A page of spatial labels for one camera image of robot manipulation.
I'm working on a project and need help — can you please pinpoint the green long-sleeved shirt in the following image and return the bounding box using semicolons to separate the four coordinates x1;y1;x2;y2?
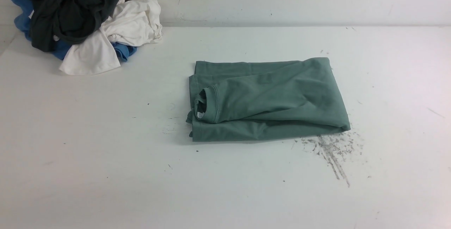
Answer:
186;57;351;142

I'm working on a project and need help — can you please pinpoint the white garment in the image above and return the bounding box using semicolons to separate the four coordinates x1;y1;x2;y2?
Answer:
60;0;162;75

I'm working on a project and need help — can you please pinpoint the dark grey garment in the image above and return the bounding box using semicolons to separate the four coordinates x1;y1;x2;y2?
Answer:
29;0;119;52

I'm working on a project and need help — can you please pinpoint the blue garment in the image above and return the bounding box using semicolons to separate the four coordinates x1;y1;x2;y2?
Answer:
11;0;137;62

